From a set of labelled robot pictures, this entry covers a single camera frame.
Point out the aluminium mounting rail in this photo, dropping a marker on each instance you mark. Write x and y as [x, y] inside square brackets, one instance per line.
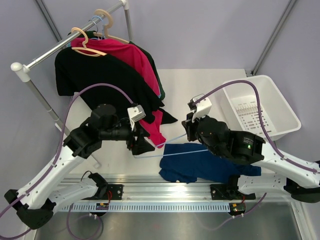
[151, 193]

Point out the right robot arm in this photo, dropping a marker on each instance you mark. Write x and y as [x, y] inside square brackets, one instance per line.
[284, 173]

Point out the wooden hanger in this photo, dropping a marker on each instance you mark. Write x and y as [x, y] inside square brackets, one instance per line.
[107, 26]
[84, 50]

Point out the black t shirt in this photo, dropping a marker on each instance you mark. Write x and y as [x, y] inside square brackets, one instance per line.
[114, 82]

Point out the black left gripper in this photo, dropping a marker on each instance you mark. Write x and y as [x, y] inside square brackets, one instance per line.
[141, 145]

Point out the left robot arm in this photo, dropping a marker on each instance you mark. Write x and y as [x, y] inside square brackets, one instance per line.
[38, 201]

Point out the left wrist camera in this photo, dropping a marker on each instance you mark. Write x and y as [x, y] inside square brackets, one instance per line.
[135, 114]

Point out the white plastic basket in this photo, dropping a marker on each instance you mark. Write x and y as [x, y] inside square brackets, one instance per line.
[239, 106]

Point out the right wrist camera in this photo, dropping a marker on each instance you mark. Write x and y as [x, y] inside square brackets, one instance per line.
[200, 107]

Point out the blue t shirt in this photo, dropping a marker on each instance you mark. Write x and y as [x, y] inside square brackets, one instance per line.
[188, 162]

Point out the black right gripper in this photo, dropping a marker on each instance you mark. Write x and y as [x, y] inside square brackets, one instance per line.
[189, 126]

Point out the pink t shirt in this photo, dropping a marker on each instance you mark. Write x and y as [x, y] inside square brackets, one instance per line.
[123, 65]

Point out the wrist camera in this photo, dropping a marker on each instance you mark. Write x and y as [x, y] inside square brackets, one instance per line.
[200, 107]
[135, 114]

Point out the light blue wire hanger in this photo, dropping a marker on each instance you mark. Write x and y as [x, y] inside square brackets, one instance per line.
[160, 152]

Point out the rear blue wire hanger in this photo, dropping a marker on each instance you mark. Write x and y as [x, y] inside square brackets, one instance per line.
[96, 27]

